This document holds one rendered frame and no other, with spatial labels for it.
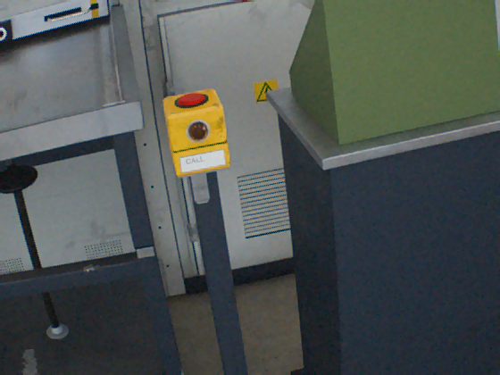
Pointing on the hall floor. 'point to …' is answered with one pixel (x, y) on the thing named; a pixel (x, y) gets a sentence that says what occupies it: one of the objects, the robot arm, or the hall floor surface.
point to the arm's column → (397, 259)
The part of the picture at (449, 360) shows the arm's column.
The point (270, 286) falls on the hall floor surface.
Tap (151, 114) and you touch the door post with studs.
